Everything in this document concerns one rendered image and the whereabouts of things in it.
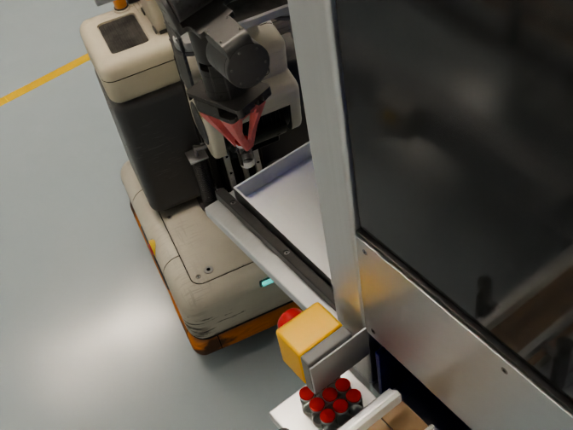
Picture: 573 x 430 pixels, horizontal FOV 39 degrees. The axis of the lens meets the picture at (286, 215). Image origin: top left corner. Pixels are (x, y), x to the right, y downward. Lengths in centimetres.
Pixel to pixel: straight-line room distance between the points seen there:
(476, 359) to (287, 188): 66
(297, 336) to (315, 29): 44
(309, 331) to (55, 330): 156
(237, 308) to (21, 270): 87
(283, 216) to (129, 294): 121
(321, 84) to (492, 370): 33
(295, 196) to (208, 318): 78
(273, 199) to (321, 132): 59
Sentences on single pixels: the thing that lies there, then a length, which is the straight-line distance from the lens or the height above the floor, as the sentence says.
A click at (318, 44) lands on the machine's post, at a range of 75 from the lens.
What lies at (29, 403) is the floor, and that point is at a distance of 241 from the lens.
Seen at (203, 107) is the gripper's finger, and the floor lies 121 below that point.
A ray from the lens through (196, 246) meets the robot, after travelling 219.
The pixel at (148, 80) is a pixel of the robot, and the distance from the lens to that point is 200.
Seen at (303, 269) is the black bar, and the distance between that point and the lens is 127.
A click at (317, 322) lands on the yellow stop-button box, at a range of 104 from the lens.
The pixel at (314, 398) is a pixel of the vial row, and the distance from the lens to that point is 111.
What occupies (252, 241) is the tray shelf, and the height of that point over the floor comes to 88.
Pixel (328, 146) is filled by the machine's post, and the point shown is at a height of 132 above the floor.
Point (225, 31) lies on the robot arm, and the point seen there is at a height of 135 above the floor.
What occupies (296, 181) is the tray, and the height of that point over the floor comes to 88.
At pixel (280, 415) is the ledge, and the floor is 88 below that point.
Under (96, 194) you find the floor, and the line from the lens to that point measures 286.
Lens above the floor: 188
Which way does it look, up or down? 46 degrees down
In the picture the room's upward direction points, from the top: 12 degrees counter-clockwise
